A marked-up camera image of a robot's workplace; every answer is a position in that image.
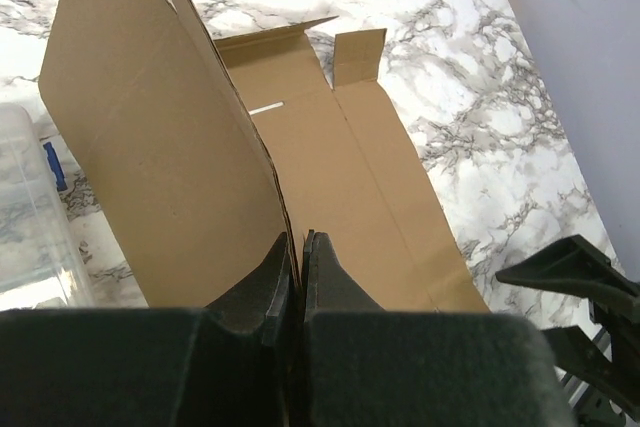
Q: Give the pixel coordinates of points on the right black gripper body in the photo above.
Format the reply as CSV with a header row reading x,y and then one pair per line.
x,y
618,313

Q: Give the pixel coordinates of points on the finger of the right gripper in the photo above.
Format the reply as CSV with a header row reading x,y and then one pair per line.
x,y
575,267
578,355

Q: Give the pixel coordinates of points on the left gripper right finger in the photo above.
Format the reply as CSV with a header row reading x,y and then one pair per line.
x,y
332,296

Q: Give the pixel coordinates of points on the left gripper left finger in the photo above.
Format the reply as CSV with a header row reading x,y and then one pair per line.
x,y
257,311

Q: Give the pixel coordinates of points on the brown cardboard box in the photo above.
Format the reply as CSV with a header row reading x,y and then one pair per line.
x,y
202,152

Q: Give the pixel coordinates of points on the clear plastic screw organizer box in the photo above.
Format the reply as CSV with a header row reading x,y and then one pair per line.
x,y
41,265

